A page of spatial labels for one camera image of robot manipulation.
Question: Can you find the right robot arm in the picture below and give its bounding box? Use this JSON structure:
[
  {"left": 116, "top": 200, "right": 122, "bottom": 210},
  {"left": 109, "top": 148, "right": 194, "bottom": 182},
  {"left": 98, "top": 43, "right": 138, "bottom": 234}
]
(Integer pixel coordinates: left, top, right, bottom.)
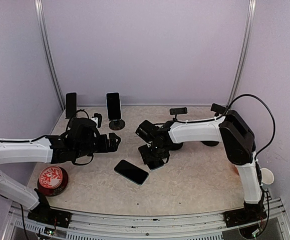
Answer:
[{"left": 135, "top": 103, "right": 265, "bottom": 222}]

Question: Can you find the clear case phone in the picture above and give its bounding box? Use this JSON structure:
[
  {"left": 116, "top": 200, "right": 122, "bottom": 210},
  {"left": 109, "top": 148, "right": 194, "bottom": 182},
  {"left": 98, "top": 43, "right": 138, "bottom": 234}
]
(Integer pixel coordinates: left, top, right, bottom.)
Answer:
[{"left": 65, "top": 92, "right": 77, "bottom": 119}]

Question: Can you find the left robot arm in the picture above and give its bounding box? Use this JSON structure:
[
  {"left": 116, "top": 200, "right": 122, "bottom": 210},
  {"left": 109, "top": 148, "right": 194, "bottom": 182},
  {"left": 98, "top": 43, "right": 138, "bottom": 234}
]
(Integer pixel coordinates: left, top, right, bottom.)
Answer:
[{"left": 0, "top": 117, "right": 121, "bottom": 223}]

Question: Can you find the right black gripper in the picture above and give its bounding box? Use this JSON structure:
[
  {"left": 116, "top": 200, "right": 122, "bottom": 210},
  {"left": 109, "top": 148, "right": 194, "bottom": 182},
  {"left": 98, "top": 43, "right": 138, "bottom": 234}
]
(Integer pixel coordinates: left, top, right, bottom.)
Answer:
[{"left": 140, "top": 142, "right": 170, "bottom": 164}]

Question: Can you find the red patterned round tin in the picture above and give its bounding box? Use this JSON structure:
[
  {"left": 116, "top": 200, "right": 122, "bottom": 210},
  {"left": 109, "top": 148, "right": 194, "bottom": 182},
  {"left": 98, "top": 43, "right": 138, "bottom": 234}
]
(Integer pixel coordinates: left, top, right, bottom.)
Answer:
[{"left": 37, "top": 166, "right": 69, "bottom": 197}]

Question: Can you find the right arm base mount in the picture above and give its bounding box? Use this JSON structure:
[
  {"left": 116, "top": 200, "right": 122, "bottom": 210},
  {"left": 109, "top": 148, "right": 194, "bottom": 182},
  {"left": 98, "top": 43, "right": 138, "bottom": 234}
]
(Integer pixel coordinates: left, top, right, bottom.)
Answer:
[{"left": 223, "top": 208, "right": 267, "bottom": 228}]

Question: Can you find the black clamp phone stand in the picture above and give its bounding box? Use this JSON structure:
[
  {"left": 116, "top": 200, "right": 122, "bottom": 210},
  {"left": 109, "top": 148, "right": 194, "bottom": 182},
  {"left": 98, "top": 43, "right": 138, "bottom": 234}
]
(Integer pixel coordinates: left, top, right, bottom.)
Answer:
[{"left": 210, "top": 103, "right": 226, "bottom": 117}]

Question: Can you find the left aluminium frame post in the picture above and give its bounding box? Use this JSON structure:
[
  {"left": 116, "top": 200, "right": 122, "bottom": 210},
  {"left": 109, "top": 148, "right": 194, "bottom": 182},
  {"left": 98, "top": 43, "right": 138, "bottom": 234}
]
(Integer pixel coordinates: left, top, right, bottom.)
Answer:
[{"left": 34, "top": 0, "right": 65, "bottom": 111}]

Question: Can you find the teal phone lying diagonal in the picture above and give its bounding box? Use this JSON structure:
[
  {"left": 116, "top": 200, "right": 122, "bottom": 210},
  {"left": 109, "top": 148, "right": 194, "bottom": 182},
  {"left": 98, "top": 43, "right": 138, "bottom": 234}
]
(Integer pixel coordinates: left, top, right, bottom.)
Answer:
[{"left": 114, "top": 159, "right": 149, "bottom": 186}]

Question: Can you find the right aluminium frame post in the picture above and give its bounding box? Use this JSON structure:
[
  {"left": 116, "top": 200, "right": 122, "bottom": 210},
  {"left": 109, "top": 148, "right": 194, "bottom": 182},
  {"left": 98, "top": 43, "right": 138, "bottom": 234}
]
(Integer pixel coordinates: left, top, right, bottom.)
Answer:
[{"left": 227, "top": 0, "right": 256, "bottom": 106}]

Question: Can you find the light blue case phone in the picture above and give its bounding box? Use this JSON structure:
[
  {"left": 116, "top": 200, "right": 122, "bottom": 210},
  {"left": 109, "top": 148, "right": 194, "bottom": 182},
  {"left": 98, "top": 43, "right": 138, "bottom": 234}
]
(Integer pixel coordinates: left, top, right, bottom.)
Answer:
[{"left": 106, "top": 92, "right": 122, "bottom": 121}]

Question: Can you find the light blue mug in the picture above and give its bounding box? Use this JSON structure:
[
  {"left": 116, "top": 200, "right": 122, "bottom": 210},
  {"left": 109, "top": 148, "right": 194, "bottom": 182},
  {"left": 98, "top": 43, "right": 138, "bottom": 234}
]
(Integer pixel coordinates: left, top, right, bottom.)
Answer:
[{"left": 260, "top": 167, "right": 275, "bottom": 189}]

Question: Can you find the aluminium frame post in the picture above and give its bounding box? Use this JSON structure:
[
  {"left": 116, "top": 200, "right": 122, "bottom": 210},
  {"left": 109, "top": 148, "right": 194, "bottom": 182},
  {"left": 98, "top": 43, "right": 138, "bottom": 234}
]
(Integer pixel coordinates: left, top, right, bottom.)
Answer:
[
  {"left": 227, "top": 0, "right": 256, "bottom": 106},
  {"left": 34, "top": 0, "right": 65, "bottom": 111}
]

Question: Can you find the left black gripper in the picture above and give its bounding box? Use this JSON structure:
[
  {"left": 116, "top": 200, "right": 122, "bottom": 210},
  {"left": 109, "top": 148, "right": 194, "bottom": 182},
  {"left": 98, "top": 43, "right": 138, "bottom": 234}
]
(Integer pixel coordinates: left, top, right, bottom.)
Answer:
[{"left": 75, "top": 132, "right": 121, "bottom": 159}]

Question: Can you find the aluminium front rail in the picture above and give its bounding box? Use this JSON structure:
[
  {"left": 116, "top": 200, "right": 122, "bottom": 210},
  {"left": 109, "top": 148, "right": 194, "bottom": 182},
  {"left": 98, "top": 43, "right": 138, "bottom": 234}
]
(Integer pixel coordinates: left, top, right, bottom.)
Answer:
[{"left": 8, "top": 199, "right": 290, "bottom": 240}]

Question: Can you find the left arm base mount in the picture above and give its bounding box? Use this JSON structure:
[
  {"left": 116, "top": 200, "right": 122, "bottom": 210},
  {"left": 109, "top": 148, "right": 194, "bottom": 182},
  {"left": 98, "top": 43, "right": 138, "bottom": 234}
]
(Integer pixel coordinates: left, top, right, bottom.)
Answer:
[{"left": 28, "top": 203, "right": 72, "bottom": 229}]

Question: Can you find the black gooseneck phone stand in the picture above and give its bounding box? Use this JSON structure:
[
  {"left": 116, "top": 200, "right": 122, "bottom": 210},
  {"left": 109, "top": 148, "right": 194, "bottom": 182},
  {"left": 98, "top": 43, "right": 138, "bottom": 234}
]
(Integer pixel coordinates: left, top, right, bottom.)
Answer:
[{"left": 169, "top": 107, "right": 188, "bottom": 124}]

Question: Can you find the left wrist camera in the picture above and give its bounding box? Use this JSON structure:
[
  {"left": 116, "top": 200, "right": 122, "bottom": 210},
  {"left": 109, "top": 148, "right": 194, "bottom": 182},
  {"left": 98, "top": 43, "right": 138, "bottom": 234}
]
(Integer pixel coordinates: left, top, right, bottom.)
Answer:
[{"left": 91, "top": 113, "right": 103, "bottom": 129}]

